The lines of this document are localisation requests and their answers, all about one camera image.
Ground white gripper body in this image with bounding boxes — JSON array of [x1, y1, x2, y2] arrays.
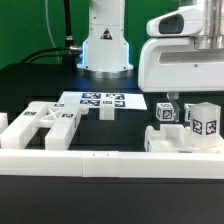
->
[[138, 0, 224, 92]]

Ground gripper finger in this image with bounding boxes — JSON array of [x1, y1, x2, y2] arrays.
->
[[167, 92, 180, 122]]

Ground white chair seat part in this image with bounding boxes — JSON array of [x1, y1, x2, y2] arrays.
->
[[144, 124, 214, 153]]

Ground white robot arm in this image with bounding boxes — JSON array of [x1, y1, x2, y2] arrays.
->
[[78, 0, 224, 100]]

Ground white chair back part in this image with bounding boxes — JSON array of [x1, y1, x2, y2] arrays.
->
[[0, 101, 89, 151]]

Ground white marker sheet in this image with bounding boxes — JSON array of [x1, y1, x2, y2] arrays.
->
[[58, 91, 147, 110]]

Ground white block at left edge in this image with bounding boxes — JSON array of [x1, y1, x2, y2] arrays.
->
[[0, 113, 8, 134]]

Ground white U-shaped fence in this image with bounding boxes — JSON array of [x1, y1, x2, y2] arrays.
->
[[0, 141, 224, 179]]

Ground black vertical cable post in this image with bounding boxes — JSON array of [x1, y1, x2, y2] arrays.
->
[[63, 0, 73, 66]]

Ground thin grey cable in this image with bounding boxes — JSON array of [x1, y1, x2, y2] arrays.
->
[[45, 0, 63, 64]]

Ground black thick cable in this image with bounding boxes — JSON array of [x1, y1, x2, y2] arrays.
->
[[20, 45, 84, 64]]

